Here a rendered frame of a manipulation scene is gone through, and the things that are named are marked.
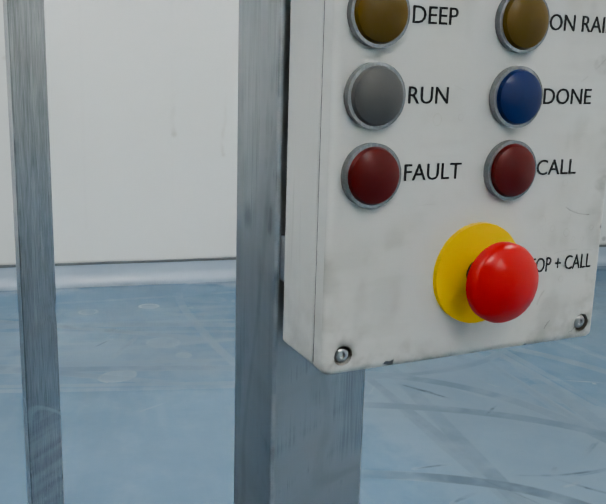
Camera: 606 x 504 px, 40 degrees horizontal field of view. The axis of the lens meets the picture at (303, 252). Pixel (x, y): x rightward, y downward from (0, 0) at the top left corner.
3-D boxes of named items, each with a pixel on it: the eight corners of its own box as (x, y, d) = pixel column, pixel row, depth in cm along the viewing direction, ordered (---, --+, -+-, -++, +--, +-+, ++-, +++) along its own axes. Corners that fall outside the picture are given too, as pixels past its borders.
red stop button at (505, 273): (542, 322, 41) (550, 243, 40) (476, 331, 40) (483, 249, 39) (486, 298, 45) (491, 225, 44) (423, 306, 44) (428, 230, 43)
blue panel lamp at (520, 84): (543, 126, 41) (549, 69, 41) (499, 126, 40) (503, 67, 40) (533, 124, 42) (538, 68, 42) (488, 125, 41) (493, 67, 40)
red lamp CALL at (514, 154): (537, 198, 42) (542, 143, 42) (493, 200, 41) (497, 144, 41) (526, 195, 43) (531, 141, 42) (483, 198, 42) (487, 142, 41)
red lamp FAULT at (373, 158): (402, 205, 39) (405, 146, 38) (350, 208, 38) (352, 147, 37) (393, 203, 40) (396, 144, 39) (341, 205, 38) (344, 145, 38)
